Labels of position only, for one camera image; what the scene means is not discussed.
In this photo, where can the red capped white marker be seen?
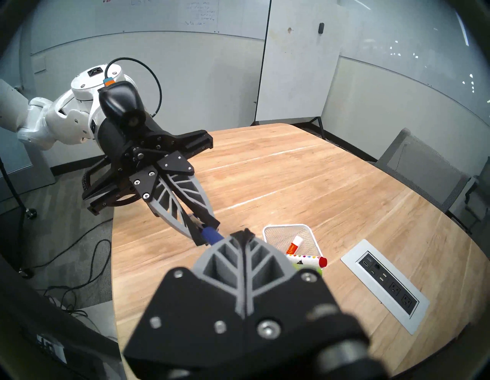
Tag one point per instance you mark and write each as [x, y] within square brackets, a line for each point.
[306, 260]

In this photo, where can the white mesh pen holder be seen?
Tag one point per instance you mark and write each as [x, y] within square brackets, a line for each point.
[279, 233]

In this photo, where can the black rolling stand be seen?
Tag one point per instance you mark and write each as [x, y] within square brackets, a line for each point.
[30, 212]

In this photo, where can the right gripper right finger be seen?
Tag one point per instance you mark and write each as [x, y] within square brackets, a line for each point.
[291, 302]

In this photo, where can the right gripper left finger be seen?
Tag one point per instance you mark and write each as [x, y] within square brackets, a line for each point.
[199, 306]

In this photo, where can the white wall plate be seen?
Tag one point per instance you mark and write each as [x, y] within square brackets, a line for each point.
[39, 64]

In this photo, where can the blue ballpoint pen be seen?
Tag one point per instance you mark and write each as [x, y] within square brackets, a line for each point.
[212, 234]

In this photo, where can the wide glass wall board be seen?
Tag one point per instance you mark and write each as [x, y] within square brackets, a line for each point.
[413, 49]

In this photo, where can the gray mesh office chair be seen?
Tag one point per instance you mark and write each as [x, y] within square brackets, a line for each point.
[425, 168]
[476, 199]

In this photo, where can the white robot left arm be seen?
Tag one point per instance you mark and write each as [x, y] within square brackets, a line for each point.
[57, 118]

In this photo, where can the side wall whiteboard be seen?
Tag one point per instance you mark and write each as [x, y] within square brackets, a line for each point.
[153, 19]

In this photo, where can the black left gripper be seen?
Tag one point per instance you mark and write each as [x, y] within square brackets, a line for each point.
[122, 153]

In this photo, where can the rolling white whiteboard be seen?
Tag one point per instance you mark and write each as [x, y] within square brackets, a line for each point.
[298, 69]

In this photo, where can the orange white Expo marker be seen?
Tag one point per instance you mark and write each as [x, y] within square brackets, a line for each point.
[294, 245]

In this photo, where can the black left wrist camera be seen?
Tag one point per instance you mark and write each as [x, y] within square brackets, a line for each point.
[120, 99]

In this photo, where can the silver table outlet box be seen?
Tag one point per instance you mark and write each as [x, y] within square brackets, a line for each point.
[386, 283]

